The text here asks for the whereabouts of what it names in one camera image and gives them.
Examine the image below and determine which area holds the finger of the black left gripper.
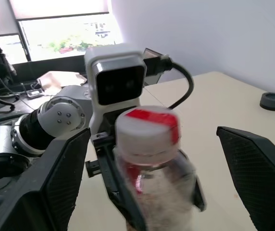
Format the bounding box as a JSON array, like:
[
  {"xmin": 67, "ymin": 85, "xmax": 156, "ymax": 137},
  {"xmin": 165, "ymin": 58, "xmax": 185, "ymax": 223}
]
[
  {"xmin": 190, "ymin": 167, "xmax": 207, "ymax": 213},
  {"xmin": 98, "ymin": 143, "xmax": 149, "ymax": 231}
]

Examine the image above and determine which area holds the clear bottle white red cap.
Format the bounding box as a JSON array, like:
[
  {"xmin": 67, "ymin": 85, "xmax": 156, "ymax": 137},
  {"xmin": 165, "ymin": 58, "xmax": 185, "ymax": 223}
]
[{"xmin": 112, "ymin": 105, "xmax": 201, "ymax": 231}]

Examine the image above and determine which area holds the brown cardboard box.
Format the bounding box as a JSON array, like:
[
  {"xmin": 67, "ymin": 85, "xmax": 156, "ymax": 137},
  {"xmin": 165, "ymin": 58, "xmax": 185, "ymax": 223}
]
[{"xmin": 37, "ymin": 70, "xmax": 88, "ymax": 93}]

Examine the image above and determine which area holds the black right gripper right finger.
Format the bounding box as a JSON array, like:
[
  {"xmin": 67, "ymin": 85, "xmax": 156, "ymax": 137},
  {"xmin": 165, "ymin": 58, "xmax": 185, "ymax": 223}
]
[{"xmin": 216, "ymin": 126, "xmax": 275, "ymax": 231}]

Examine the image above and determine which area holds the dark grey round puck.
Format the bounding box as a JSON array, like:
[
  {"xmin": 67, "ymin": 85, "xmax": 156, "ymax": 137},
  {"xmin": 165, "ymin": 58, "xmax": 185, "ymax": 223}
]
[{"xmin": 259, "ymin": 92, "xmax": 275, "ymax": 112}]

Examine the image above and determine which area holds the small black device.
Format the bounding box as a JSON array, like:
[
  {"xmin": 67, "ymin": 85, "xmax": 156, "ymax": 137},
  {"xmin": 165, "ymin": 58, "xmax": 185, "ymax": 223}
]
[{"xmin": 26, "ymin": 88, "xmax": 44, "ymax": 100}]

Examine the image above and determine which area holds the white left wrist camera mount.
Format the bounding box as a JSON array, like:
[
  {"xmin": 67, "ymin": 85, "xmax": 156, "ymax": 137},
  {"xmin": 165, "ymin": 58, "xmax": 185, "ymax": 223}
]
[{"xmin": 84, "ymin": 43, "xmax": 148, "ymax": 135}]

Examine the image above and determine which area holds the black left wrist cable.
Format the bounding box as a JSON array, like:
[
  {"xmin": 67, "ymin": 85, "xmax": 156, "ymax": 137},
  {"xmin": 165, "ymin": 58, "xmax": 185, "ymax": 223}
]
[{"xmin": 142, "ymin": 54, "xmax": 195, "ymax": 110}]

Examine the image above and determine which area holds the window with roller blind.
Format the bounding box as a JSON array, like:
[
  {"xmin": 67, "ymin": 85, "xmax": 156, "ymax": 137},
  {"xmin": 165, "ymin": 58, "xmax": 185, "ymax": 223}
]
[{"xmin": 8, "ymin": 0, "xmax": 124, "ymax": 62}]

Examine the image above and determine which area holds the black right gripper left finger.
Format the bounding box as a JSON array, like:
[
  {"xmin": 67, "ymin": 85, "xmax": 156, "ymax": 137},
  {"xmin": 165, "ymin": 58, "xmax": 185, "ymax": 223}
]
[{"xmin": 0, "ymin": 128, "xmax": 91, "ymax": 231}]

